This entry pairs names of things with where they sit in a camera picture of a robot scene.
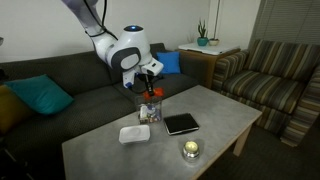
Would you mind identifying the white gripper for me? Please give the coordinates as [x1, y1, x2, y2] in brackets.
[123, 58, 164, 96]

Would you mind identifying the orange snack packet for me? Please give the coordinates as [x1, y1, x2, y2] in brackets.
[143, 88, 164, 99]

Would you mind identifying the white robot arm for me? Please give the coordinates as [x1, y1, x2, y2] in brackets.
[62, 0, 164, 97]

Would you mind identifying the clear plastic container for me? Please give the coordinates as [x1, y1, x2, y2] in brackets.
[135, 96, 162, 124]

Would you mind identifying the white container lid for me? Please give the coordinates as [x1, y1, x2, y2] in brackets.
[119, 125, 150, 144]

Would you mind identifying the blue cushion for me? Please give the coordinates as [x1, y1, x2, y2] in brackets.
[157, 52, 181, 74]

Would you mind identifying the dark grey sofa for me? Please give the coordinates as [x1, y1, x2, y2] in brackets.
[0, 42, 208, 180]

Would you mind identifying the wooden side table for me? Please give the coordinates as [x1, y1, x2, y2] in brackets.
[178, 48, 240, 88]

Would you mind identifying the grey coffee table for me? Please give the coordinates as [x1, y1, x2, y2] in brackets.
[62, 86, 262, 180]

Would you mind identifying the teal plant pot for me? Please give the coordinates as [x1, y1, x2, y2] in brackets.
[197, 37, 209, 46]

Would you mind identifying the silver candle tin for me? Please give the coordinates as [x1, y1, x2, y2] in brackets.
[182, 141, 200, 162]

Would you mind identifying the teal cushion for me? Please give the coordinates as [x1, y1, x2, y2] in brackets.
[5, 74, 73, 115]

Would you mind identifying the striped armchair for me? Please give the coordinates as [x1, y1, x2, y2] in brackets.
[212, 40, 320, 147]

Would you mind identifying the mustard yellow cushion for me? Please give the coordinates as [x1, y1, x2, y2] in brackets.
[0, 85, 33, 134]

